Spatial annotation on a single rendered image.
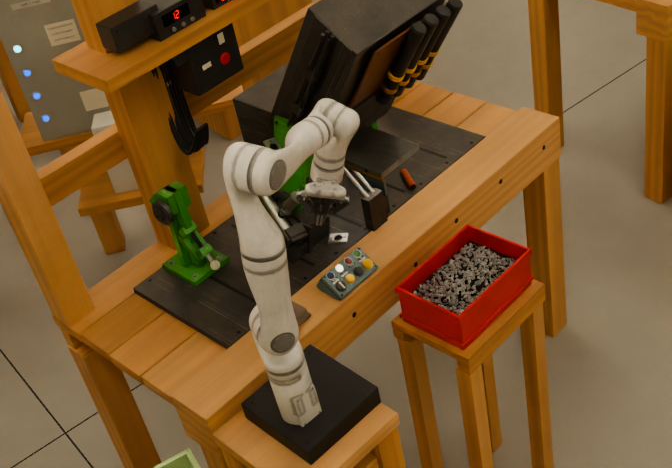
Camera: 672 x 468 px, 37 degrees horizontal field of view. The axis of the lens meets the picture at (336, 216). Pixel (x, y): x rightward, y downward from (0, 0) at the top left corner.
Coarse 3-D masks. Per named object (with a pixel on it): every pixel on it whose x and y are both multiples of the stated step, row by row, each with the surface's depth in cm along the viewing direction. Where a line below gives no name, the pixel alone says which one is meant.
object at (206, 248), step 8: (152, 200) 273; (192, 224) 273; (184, 232) 272; (192, 232) 273; (184, 240) 274; (200, 240) 276; (192, 248) 274; (200, 248) 272; (208, 248) 273; (192, 256) 275; (200, 256) 273
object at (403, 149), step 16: (368, 128) 282; (352, 144) 277; (368, 144) 275; (384, 144) 274; (400, 144) 272; (416, 144) 271; (352, 160) 270; (368, 160) 269; (384, 160) 268; (400, 160) 267; (384, 176) 264
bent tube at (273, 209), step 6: (270, 138) 270; (264, 144) 268; (270, 144) 270; (276, 144) 270; (264, 198) 277; (270, 198) 277; (264, 204) 278; (270, 204) 277; (276, 204) 278; (270, 210) 276; (276, 210) 276; (276, 216) 276; (276, 222) 276; (282, 222) 275; (282, 228) 275; (288, 240) 275
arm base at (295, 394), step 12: (300, 372) 220; (276, 384) 221; (288, 384) 220; (300, 384) 221; (312, 384) 225; (276, 396) 225; (288, 396) 222; (300, 396) 223; (312, 396) 226; (288, 408) 225; (300, 408) 225; (312, 408) 228; (288, 420) 229; (300, 420) 227
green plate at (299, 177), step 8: (280, 120) 267; (280, 128) 268; (288, 128) 265; (280, 136) 269; (280, 144) 270; (304, 168) 267; (296, 176) 269; (304, 176) 268; (288, 184) 273; (296, 184) 270; (304, 184) 269
